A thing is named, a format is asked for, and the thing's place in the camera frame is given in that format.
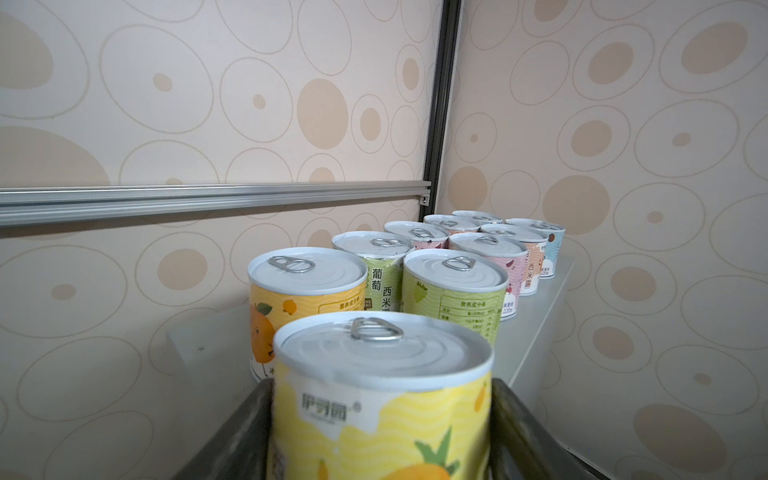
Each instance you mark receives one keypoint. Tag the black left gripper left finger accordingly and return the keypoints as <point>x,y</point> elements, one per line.
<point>238,450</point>

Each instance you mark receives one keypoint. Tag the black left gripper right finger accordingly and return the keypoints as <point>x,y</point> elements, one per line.
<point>520,447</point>

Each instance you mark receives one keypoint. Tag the yellow green label can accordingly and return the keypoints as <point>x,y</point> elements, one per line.
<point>380,395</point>

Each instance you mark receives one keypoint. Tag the blue label can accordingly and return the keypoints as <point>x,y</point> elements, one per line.
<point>554,234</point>

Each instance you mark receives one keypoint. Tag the teal label can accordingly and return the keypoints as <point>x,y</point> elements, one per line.
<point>478,217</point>

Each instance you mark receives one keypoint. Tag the red label can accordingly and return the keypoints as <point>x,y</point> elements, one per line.
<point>423,235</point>

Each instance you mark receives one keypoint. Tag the orange label can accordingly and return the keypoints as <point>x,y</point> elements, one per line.
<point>451,223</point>

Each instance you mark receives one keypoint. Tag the light green label can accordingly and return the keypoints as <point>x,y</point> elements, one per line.
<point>383,253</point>

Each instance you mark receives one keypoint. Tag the grey metal cabinet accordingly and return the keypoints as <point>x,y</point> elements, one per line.
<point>210,360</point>

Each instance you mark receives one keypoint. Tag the horizontal aluminium rail back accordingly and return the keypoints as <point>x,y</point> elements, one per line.
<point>38,206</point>

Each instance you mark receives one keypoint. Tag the black frame post right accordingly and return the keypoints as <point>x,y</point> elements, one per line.
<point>448,42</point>

